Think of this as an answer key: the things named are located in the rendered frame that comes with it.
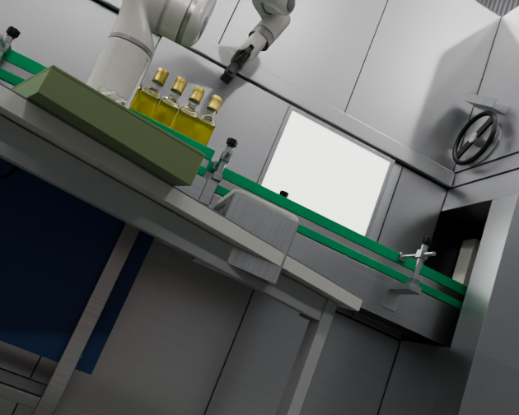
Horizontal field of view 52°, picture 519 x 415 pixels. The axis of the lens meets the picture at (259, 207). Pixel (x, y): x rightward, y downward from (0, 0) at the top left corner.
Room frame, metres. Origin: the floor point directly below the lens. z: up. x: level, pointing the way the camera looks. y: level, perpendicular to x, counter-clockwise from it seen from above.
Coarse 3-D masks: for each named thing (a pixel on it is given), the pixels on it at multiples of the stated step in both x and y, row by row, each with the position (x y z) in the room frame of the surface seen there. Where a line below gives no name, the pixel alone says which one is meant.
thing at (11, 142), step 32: (0, 128) 0.88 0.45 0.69; (32, 160) 0.92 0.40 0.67; (64, 160) 0.94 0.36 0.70; (96, 192) 0.99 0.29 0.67; (128, 192) 1.02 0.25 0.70; (160, 224) 1.07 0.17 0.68; (192, 224) 1.11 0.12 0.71; (192, 256) 1.15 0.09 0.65; (224, 256) 1.17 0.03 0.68; (256, 288) 1.25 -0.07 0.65; (288, 288) 1.29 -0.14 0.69; (320, 320) 1.37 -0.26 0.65; (288, 384) 1.39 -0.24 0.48
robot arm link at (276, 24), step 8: (256, 0) 1.41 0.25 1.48; (256, 8) 1.44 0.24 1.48; (264, 16) 1.46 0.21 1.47; (272, 16) 1.45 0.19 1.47; (280, 16) 1.45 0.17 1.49; (288, 16) 1.46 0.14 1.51; (264, 24) 1.45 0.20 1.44; (272, 24) 1.45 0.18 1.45; (280, 24) 1.46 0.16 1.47; (288, 24) 1.49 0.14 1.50; (272, 32) 1.45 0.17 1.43; (280, 32) 1.48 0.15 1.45
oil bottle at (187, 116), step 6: (180, 108) 1.43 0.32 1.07; (186, 108) 1.43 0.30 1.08; (192, 108) 1.44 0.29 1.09; (180, 114) 1.43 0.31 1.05; (186, 114) 1.43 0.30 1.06; (192, 114) 1.44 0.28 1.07; (174, 120) 1.43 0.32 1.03; (180, 120) 1.43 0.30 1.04; (186, 120) 1.43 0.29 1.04; (192, 120) 1.44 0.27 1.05; (174, 126) 1.43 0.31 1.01; (180, 126) 1.43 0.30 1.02; (186, 126) 1.44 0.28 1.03; (192, 126) 1.44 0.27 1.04; (180, 132) 1.43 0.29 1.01; (186, 132) 1.44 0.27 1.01
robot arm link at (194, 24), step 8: (200, 0) 0.98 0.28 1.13; (208, 0) 0.99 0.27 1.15; (216, 0) 1.04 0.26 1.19; (192, 8) 0.96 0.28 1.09; (200, 8) 0.97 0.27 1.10; (208, 8) 0.99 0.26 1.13; (192, 16) 0.96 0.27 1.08; (200, 16) 0.97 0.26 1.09; (208, 16) 1.01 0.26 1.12; (184, 24) 0.97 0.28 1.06; (192, 24) 0.97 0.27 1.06; (200, 24) 0.97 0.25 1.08; (184, 32) 0.98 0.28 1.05; (192, 32) 0.98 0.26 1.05; (200, 32) 0.99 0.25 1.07; (176, 40) 1.01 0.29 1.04; (184, 40) 1.00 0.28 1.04; (192, 40) 1.00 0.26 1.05
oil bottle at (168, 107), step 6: (168, 96) 1.43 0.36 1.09; (162, 102) 1.42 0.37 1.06; (168, 102) 1.42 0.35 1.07; (174, 102) 1.42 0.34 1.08; (162, 108) 1.42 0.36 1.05; (168, 108) 1.42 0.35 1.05; (174, 108) 1.43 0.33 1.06; (156, 114) 1.42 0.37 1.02; (162, 114) 1.42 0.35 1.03; (168, 114) 1.42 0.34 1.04; (174, 114) 1.43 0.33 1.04; (156, 120) 1.42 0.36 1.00; (162, 120) 1.42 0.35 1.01; (168, 120) 1.43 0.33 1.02; (168, 126) 1.43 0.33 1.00
